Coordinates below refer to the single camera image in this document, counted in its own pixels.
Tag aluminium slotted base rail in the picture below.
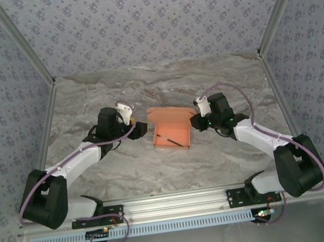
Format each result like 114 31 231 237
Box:
15 171 324 240

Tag light blue slotted cable duct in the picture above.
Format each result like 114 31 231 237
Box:
30 206 261 242

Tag aluminium table side rail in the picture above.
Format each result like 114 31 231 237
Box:
25 77 69 174
258 46 302 143

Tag aluminium corner post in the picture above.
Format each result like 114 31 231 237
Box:
249 0 319 55
0 0 57 93

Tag orange paper box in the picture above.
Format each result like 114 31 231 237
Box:
145 101 202 155

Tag black pen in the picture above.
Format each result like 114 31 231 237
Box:
156 130 185 151

